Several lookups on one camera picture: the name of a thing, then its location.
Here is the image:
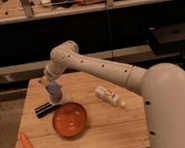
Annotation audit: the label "black white striped block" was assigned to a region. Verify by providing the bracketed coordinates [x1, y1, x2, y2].
[35, 103, 59, 119]

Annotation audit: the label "white plastic bottle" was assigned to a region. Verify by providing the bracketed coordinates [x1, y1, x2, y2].
[95, 86, 126, 108]

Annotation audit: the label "orange carrot toy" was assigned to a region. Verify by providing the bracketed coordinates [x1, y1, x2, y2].
[19, 132, 34, 148]

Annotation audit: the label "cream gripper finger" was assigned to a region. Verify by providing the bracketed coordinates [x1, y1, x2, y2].
[39, 76, 50, 85]

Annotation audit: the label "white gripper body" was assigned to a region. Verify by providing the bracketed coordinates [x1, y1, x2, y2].
[43, 63, 65, 80]

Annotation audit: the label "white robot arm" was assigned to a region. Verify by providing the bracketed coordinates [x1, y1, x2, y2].
[41, 41, 185, 148]

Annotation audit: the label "orange bowl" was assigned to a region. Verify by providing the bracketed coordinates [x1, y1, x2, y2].
[52, 102, 87, 137]

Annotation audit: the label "white ceramic cup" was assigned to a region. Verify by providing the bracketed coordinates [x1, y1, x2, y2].
[50, 89, 62, 104]

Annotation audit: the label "black box on shelf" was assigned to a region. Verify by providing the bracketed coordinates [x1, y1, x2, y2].
[147, 23, 185, 55]

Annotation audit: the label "wooden table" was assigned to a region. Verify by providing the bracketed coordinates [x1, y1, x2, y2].
[0, 64, 153, 148]

